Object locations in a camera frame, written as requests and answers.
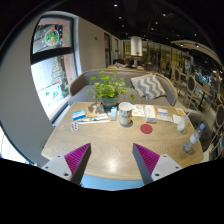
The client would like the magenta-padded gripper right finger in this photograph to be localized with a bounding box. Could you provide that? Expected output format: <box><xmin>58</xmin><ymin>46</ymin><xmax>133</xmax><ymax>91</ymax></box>
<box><xmin>132</xmin><ymin>142</ymin><xmax>184</xmax><ymax>186</ymax></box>

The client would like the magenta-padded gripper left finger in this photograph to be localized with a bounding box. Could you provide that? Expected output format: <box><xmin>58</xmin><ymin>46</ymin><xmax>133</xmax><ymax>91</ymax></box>
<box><xmin>41</xmin><ymin>142</ymin><xmax>92</xmax><ymax>186</ymax></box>

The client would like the clear blue-capped water bottle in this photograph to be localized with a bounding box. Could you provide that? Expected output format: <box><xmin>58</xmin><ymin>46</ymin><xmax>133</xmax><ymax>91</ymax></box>
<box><xmin>182</xmin><ymin>123</ymin><xmax>206</xmax><ymax>153</ymax></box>

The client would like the flat round red coaster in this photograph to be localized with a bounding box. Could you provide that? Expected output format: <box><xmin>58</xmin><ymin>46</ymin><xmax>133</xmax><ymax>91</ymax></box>
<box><xmin>139</xmin><ymin>123</ymin><xmax>154</xmax><ymax>135</ymax></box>

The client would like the blister pack of pills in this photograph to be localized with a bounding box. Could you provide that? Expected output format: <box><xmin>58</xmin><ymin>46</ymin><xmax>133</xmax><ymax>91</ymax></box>
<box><xmin>69</xmin><ymin>120</ymin><xmax>80</xmax><ymax>132</ymax></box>

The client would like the flat blue box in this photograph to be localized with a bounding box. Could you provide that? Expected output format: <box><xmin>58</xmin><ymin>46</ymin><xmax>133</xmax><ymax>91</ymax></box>
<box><xmin>71</xmin><ymin>109</ymin><xmax>87</xmax><ymax>121</ymax></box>

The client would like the white orange box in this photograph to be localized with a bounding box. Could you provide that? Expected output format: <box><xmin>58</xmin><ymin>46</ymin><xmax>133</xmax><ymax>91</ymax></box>
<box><xmin>144</xmin><ymin>104</ymin><xmax>158</xmax><ymax>124</ymax></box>

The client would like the white printed paper slip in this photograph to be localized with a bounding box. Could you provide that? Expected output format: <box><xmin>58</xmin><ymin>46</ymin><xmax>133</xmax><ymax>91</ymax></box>
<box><xmin>156</xmin><ymin>114</ymin><xmax>174</xmax><ymax>123</ymax></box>

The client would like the white green tube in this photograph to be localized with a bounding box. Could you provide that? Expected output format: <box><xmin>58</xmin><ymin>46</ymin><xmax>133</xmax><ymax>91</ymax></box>
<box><xmin>91</xmin><ymin>114</ymin><xmax>110</xmax><ymax>122</ymax></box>

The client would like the illustrated white leaflet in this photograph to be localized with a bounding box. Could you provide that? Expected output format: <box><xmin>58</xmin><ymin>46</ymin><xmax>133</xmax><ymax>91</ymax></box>
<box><xmin>131</xmin><ymin>104</ymin><xmax>146</xmax><ymax>118</ymax></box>

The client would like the white printed mug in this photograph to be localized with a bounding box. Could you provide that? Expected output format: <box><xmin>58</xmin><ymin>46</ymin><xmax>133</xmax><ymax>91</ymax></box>
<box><xmin>118</xmin><ymin>101</ymin><xmax>135</xmax><ymax>127</ymax></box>

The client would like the white paper napkin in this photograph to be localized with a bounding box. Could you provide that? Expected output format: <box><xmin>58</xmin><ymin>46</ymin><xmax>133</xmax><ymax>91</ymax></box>
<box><xmin>172</xmin><ymin>114</ymin><xmax>183</xmax><ymax>125</ymax></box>

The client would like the clear plastic cup with straw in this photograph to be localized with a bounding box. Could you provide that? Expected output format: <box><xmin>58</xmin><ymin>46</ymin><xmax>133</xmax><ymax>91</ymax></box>
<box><xmin>176</xmin><ymin>111</ymin><xmax>193</xmax><ymax>133</ymax></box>

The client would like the brown notebook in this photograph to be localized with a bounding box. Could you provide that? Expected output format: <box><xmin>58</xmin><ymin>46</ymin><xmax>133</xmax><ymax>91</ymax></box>
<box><xmin>85</xmin><ymin>102</ymin><xmax>106</xmax><ymax>118</ymax></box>

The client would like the small blue white carton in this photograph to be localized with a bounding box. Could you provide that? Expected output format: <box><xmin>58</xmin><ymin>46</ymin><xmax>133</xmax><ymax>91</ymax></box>
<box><xmin>109</xmin><ymin>106</ymin><xmax>118</xmax><ymax>122</ymax></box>

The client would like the yellow card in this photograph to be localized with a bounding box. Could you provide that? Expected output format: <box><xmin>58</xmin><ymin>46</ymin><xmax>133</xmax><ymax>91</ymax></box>
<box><xmin>175</xmin><ymin>107</ymin><xmax>186</xmax><ymax>117</ymax></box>

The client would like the grey curved sofa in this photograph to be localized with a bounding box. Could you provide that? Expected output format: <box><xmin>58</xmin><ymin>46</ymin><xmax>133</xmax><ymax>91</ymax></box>
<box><xmin>68</xmin><ymin>68</ymin><xmax>179</xmax><ymax>108</ymax></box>

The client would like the grey white chevron cushion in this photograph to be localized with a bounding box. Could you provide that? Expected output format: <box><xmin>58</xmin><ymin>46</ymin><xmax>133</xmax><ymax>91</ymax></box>
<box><xmin>130</xmin><ymin>73</ymin><xmax>167</xmax><ymax>101</ymax></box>

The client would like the green potted plant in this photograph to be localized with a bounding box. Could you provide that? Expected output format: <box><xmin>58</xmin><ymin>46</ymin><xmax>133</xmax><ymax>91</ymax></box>
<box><xmin>86</xmin><ymin>70</ymin><xmax>136</xmax><ymax>111</ymax></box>

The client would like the window with festive decals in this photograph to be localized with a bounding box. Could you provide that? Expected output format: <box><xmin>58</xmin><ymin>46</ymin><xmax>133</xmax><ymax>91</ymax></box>
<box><xmin>30</xmin><ymin>14</ymin><xmax>78</xmax><ymax>123</ymax></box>

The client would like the group of dining chairs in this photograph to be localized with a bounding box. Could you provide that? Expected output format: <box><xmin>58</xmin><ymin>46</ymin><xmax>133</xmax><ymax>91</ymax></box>
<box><xmin>169</xmin><ymin>64</ymin><xmax>224</xmax><ymax>161</ymax></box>

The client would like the person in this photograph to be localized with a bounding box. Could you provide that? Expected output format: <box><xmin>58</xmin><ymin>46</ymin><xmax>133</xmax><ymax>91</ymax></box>
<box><xmin>122</xmin><ymin>55</ymin><xmax>136</xmax><ymax>69</ymax></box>

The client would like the white round pillar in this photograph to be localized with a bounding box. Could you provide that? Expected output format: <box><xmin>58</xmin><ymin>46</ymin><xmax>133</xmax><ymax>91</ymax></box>
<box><xmin>130</xmin><ymin>35</ymin><xmax>143</xmax><ymax>57</ymax></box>

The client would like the group of ceiling lights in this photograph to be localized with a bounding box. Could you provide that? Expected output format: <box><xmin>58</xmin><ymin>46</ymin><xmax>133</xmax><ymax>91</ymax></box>
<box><xmin>113</xmin><ymin>3</ymin><xmax>201</xmax><ymax>48</ymax></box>

